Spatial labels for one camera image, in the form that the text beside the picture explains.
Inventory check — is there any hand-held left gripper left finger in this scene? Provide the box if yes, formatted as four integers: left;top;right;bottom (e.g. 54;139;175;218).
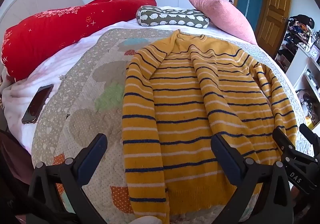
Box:
27;133;108;224

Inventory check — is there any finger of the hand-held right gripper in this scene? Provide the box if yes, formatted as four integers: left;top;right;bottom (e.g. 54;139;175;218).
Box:
272;126;297;162
299;123;320;145

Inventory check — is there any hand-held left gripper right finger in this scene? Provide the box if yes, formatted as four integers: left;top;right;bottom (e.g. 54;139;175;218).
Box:
210;133;293;224

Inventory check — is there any yellow striped sweater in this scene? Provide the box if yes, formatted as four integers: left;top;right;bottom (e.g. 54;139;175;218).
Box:
122;29;298;224

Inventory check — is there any grey patterned bed quilt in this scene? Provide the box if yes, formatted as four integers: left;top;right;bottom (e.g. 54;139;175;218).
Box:
31;28;316;224

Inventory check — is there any white desk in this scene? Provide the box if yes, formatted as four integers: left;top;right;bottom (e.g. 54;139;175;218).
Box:
285;43;320;126

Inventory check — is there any black smartphone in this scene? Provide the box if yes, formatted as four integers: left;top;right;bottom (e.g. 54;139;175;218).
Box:
21;84;54;125

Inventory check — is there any maroon cloth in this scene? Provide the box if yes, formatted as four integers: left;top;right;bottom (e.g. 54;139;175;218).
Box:
0;128;34;186

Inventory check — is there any white square clock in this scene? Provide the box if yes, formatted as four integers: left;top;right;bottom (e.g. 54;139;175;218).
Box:
309;45;320;61

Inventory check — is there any cluttered white shelf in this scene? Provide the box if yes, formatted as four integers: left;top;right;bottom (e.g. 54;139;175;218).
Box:
274;14;320;72

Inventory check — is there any wooden door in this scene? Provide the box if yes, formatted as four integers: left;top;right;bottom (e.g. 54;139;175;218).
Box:
255;0;293;52

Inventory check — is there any red floral quilt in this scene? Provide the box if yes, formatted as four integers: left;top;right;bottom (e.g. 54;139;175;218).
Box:
1;0;157;82

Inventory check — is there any olive hedgehog print pillow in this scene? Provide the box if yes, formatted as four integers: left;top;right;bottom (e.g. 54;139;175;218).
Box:
136;5;209;30

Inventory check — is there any pink corduroy pillow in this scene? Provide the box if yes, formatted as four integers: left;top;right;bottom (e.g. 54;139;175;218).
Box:
185;0;258;46

